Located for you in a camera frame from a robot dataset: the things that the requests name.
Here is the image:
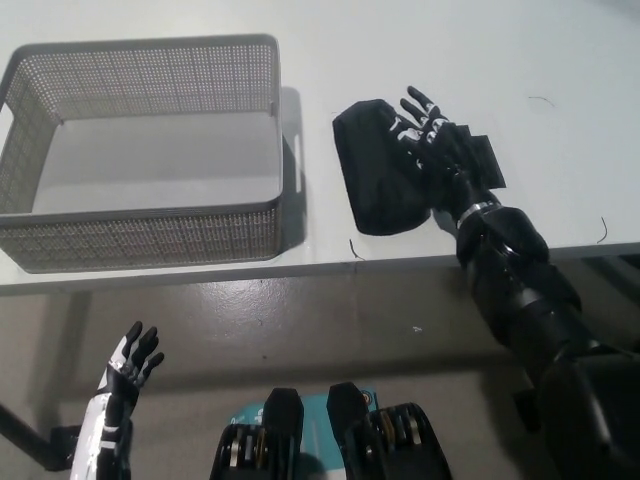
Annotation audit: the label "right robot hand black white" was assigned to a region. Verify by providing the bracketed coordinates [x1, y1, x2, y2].
[384, 85, 502, 220]

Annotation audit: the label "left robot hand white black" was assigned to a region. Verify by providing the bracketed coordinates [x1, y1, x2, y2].
[96, 321, 166, 402]

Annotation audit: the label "black cloth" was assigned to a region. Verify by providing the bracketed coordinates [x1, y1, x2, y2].
[332, 98, 437, 237]

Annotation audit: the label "black metal table leg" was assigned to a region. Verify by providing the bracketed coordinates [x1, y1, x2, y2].
[0, 402, 86, 474]

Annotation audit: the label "grey mesh plastic basket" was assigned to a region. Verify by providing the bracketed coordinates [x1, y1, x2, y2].
[0, 33, 307, 274]

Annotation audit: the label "robot torso black teal blocks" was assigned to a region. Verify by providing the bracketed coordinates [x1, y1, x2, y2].
[208, 382, 454, 480]

